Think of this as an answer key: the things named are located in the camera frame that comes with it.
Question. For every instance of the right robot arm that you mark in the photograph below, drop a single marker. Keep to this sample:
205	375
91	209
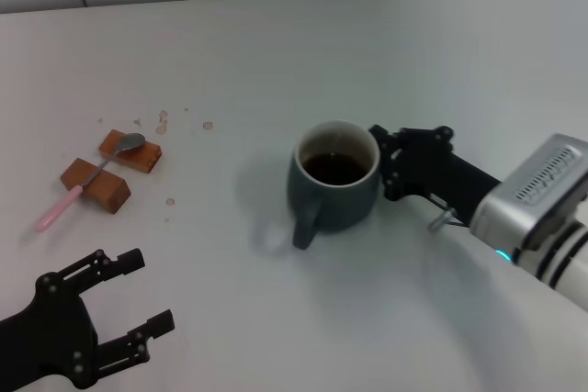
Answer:
565	263

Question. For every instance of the dark grey ceramic mug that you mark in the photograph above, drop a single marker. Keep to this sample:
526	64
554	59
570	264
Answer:
340	208

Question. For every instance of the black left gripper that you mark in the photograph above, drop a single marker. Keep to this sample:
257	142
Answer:
55	332

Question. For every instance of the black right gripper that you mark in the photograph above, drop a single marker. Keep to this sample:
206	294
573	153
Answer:
436	171

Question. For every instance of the dark coffee liquid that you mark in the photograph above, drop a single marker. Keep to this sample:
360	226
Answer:
335	169

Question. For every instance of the dark brown wooden block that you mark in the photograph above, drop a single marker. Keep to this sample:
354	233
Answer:
108	192

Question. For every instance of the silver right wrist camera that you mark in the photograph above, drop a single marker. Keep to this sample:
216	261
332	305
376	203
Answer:
528	190

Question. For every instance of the orange ridged wooden block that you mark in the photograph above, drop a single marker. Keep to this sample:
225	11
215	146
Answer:
142	158

